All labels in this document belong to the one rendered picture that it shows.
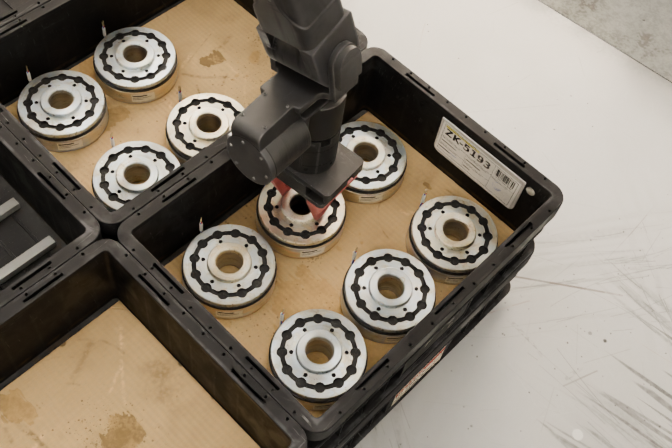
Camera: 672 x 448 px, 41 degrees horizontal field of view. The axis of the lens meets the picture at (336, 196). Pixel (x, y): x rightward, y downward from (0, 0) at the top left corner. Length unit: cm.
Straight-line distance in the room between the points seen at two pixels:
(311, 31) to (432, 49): 67
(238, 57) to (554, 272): 51
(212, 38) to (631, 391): 71
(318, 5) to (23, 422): 51
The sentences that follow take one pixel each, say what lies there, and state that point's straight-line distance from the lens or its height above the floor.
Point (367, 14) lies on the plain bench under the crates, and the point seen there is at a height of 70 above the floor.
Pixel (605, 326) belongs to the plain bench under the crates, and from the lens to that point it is 123.
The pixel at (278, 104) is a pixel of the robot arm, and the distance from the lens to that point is 83.
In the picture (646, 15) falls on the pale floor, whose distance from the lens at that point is 271.
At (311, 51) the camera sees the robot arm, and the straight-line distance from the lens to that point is 79.
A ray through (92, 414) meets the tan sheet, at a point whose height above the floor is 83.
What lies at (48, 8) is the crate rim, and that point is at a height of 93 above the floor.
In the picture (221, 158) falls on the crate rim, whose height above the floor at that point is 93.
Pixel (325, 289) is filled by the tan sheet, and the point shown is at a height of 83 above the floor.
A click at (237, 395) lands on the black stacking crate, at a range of 89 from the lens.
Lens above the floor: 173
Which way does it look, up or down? 56 degrees down
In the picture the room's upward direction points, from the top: 11 degrees clockwise
